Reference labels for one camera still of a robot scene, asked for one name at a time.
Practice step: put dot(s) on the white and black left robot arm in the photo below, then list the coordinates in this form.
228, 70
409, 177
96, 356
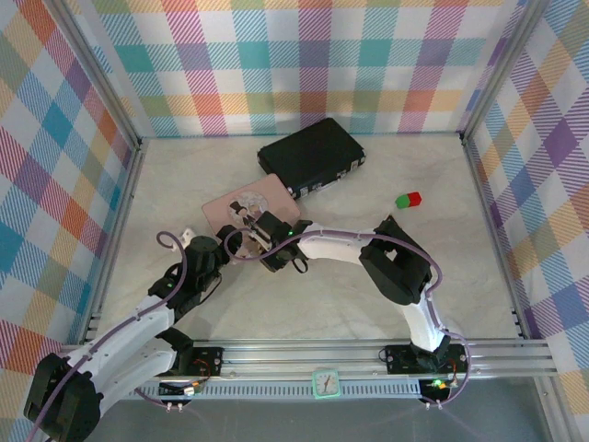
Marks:
124, 336

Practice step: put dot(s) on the small circuit board green light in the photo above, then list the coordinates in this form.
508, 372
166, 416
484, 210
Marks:
437, 386

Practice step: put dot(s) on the black briefcase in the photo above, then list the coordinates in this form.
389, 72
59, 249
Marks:
313, 152

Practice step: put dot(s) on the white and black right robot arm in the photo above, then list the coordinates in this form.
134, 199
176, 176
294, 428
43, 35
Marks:
331, 246

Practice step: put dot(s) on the aluminium side frame rail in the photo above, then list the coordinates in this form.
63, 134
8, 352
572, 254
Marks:
117, 230
506, 239

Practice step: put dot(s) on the pink tin box cartoon couple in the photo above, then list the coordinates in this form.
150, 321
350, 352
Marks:
267, 195

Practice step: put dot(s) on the mint green square clock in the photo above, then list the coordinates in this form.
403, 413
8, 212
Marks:
326, 383

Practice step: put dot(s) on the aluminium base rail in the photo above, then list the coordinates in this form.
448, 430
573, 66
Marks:
285, 354

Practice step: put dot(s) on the red and green block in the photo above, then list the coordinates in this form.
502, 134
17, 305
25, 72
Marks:
408, 200

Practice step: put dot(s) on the aluminium upright frame post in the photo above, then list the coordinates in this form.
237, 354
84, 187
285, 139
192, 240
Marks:
501, 69
99, 73

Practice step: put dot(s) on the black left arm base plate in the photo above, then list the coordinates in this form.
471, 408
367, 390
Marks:
209, 359

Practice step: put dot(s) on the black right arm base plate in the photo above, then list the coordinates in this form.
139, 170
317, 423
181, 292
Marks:
398, 357

